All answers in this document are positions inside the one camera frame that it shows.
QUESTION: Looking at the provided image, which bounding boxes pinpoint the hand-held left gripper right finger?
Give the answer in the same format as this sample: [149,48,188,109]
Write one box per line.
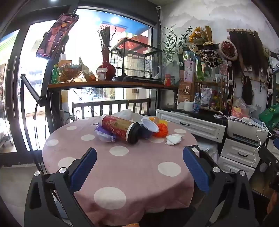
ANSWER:
[183,146,257,227]

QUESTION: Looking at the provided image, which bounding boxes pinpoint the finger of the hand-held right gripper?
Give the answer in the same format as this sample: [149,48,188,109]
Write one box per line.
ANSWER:
[258,146,279,172]

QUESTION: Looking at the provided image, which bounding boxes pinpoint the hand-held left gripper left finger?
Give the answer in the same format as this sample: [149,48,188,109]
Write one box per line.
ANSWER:
[24,147,97,227]

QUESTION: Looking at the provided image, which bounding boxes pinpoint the purple plastic wrapper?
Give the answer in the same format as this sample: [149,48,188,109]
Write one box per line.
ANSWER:
[94,125,118,143]

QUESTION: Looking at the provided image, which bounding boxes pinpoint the red patterned canister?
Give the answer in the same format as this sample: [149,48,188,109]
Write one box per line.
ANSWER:
[99,114,141,144]

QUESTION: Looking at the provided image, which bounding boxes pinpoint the orange foam net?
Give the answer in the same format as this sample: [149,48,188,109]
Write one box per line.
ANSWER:
[152,123,169,138]

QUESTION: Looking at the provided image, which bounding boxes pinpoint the dark purple cup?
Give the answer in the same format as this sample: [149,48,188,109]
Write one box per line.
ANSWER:
[139,118,160,140]

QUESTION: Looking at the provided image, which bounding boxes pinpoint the white plastic bag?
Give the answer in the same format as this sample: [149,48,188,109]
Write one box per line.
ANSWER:
[111,109,133,120]

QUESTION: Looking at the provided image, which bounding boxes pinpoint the white drawer cabinet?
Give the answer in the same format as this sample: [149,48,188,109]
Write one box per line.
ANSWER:
[218,137,262,180]

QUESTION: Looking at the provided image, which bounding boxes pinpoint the white printer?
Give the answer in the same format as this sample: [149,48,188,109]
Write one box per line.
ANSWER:
[227,117,271,147]

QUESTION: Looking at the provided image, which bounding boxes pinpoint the green bag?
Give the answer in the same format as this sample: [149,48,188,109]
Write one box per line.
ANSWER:
[258,104,279,132]

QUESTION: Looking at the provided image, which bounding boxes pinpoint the pink polka-dot tablecloth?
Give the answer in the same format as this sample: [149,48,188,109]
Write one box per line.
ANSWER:
[42,113,200,226]

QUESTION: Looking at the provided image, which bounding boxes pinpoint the clear plastic bag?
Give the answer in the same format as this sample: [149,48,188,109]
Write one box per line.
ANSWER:
[231,97,258,119]

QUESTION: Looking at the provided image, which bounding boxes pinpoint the black railing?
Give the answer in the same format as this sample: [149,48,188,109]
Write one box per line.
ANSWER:
[71,98,151,120]

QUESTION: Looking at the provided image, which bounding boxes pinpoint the white tissue roll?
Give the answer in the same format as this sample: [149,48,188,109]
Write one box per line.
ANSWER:
[177,101,194,112]

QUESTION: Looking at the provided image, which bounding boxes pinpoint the clear bottle with orange label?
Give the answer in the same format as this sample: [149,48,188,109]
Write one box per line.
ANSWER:
[131,113,162,124]

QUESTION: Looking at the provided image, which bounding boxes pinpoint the water bottle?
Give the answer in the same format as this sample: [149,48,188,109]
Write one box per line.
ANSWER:
[193,93,200,113]

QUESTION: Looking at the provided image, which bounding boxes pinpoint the brown printed box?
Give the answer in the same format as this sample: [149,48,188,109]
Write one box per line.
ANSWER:
[179,82,194,95]
[178,94,194,105]

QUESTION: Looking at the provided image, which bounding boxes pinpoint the white purple pouch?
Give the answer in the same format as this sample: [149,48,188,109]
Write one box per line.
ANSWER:
[201,88,212,109]

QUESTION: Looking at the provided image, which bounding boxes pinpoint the wooden shelf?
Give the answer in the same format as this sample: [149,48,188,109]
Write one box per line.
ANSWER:
[47,80,179,90]

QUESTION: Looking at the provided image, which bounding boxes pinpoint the wooden display rack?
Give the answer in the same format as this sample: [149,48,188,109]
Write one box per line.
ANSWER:
[194,80,231,114]

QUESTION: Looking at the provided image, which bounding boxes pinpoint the white jar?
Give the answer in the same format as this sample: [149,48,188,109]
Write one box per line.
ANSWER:
[97,68,108,81]

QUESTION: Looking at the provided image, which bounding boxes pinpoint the glass bowl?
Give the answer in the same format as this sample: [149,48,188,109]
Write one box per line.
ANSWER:
[58,64,83,83]

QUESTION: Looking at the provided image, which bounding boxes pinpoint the green soda bottle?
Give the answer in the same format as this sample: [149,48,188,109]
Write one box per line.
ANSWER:
[51,64,60,84]

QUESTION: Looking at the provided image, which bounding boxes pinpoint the snack bag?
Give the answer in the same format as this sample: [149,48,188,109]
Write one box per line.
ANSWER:
[78,57,97,82]

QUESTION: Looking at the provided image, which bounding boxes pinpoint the black framed glass door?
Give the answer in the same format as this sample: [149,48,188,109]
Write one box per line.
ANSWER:
[0,13,50,153]

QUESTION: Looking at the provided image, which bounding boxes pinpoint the red vase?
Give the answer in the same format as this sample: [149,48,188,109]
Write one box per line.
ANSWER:
[96,49,116,81]

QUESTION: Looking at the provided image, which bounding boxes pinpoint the dark hair extensions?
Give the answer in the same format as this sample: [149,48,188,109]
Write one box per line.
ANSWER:
[228,28,269,77]

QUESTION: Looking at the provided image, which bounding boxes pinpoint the round decorative hat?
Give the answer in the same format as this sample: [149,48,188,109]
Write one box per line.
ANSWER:
[219,40,238,60]

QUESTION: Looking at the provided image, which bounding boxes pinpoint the decorative headpiece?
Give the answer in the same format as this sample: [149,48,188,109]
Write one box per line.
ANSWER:
[200,49,219,69]

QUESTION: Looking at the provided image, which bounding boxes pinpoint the dried stems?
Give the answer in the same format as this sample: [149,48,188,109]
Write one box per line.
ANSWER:
[97,24,117,51]

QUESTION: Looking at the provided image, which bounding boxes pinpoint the green plant stems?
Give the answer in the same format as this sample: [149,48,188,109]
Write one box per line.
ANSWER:
[161,24,193,66]

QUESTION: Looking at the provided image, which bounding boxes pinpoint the smartphone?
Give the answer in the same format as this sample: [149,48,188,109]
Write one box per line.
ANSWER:
[35,13,79,61]

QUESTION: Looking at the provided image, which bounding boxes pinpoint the sunflower bouquet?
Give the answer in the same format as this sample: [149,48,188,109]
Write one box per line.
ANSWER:
[188,26,214,47]

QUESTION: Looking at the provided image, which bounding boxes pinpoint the white charger cable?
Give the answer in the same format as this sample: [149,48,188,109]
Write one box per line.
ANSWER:
[253,122,273,168]

